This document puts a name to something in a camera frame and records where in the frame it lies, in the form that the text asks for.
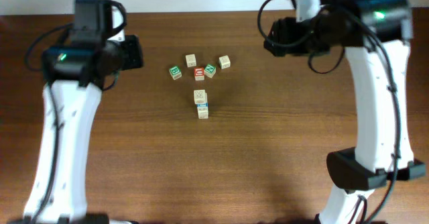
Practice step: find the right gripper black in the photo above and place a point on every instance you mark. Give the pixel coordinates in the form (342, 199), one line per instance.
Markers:
(279, 29)

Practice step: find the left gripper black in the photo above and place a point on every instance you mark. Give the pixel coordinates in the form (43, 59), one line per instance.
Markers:
(135, 46)

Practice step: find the wooden block blue side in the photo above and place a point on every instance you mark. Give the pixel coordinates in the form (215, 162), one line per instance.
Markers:
(200, 97)

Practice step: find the blue 5 wooden block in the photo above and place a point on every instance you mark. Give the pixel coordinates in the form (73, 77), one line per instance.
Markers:
(202, 107)

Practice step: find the wooden block number 2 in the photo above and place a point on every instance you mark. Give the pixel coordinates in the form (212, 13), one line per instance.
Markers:
(203, 114)

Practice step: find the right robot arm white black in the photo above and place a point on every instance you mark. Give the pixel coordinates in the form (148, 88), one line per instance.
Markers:
(375, 38)

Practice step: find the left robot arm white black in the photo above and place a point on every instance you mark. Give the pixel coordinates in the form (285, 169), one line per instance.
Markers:
(58, 194)

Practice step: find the green B wooden block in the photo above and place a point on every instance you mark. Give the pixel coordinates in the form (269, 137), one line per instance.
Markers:
(175, 72)

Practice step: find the plain wooden block top left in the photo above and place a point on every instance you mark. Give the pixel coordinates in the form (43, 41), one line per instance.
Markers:
(190, 60)

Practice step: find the plain wooden block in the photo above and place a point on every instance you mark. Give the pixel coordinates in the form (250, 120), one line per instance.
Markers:
(190, 60)
(224, 62)

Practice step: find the red U wooden block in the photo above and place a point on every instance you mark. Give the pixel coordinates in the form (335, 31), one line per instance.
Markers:
(199, 74)

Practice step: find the green N wooden block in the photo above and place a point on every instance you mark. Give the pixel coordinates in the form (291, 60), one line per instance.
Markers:
(210, 70)

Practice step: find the plain wooden block top middle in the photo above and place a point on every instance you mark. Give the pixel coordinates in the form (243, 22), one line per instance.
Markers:
(224, 62)

